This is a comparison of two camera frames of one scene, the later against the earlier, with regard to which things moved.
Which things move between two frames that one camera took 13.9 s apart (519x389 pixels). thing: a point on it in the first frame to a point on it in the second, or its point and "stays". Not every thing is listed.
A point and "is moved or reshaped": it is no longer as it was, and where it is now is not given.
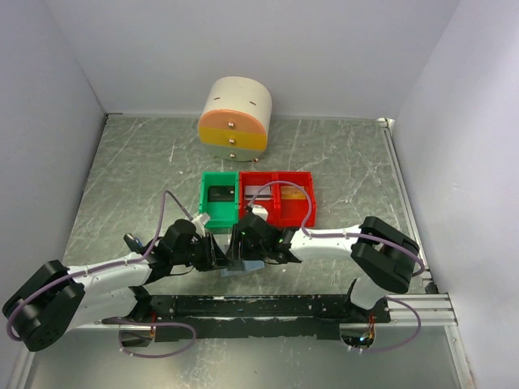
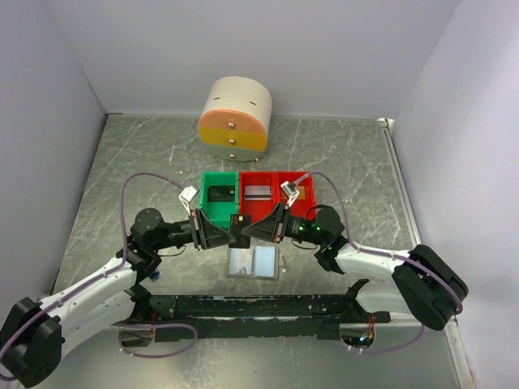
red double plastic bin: [287, 196] stays
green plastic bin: [220, 198] stays
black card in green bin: [221, 194] stays
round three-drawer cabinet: [233, 120] stays
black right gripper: [235, 252] to [272, 228]
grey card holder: [247, 265] is moved or reshaped
